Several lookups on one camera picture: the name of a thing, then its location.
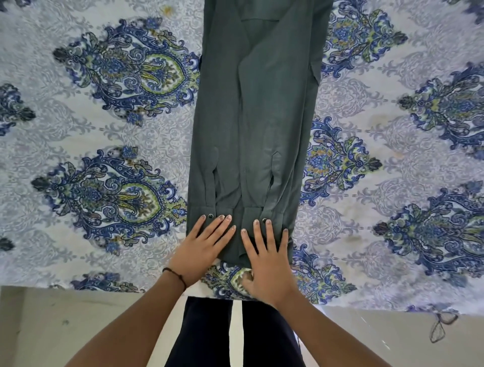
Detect person's left hand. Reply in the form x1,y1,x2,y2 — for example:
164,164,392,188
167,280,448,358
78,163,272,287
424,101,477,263
165,214,237,291

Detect person's right hand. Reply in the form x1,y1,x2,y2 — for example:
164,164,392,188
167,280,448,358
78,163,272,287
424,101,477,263
240,219,300,309

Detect dark green long-sleeved shirt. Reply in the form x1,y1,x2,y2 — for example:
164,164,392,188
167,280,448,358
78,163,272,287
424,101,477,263
186,0,334,270

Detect person's left forearm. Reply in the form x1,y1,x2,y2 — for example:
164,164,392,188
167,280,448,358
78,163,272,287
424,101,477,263
65,269,187,367

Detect person's right forearm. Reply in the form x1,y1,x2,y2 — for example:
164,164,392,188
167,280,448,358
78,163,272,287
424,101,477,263
264,290,392,367

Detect black thread wristband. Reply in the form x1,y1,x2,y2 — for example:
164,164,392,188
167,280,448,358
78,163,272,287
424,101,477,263
162,267,188,292

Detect dark navy trousers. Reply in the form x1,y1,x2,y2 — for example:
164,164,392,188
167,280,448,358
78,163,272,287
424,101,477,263
165,296,305,367

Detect blue paisley print bedsheet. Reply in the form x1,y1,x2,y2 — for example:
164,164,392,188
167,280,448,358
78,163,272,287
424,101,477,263
0,0,484,317

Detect loose grey thread loop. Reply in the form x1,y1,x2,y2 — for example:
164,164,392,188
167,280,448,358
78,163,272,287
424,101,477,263
429,311,460,344

